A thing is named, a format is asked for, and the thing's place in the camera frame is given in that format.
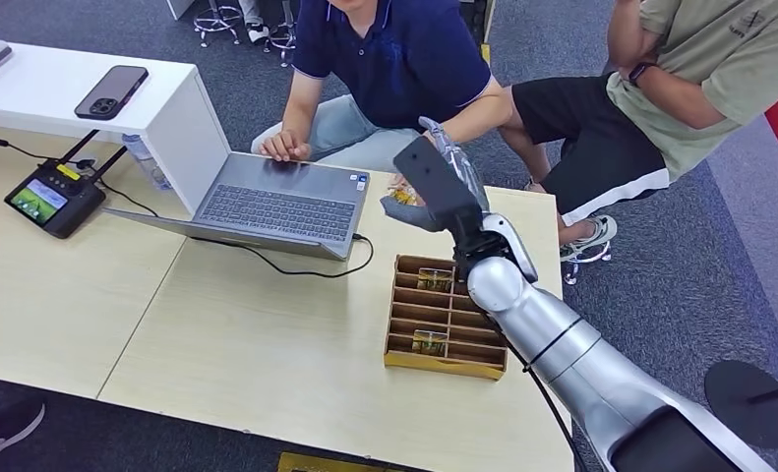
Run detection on yellow box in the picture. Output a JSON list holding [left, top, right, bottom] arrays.
[[277, 450, 406, 472]]

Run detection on person's right hand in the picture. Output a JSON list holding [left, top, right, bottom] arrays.
[[258, 129, 313, 163]]

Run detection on black round stand base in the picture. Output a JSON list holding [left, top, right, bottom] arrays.
[[704, 360, 778, 450]]

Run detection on black controller with screen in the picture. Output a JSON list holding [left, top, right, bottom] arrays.
[[4, 129, 129, 240]]

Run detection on person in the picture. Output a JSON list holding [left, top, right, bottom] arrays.
[[237, 0, 272, 45], [250, 0, 514, 197], [498, 0, 778, 266]]

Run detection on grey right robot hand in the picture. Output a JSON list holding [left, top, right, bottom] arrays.
[[380, 117, 492, 234]]

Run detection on grey open laptop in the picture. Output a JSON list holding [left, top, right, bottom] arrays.
[[101, 150, 372, 264]]

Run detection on chrome stool base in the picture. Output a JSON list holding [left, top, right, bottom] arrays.
[[263, 0, 299, 69], [560, 241, 615, 286], [193, 0, 244, 49]]

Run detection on dark wrist camera box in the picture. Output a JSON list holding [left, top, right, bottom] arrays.
[[392, 135, 488, 229]]

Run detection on wooden card organizer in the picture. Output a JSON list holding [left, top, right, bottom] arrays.
[[383, 254, 511, 383]]

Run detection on black smartwatch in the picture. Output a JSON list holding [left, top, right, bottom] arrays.
[[628, 60, 658, 88]]

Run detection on black laptop cable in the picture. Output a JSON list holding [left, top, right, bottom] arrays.
[[94, 179, 376, 280]]

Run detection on clear plastic bottle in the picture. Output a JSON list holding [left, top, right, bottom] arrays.
[[121, 133, 173, 193]]

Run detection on white desk riser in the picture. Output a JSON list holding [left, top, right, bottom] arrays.
[[0, 41, 231, 216]]

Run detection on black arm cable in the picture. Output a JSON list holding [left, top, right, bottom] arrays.
[[478, 311, 590, 472]]

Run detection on black smartphone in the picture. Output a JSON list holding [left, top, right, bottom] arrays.
[[73, 65, 150, 122]]

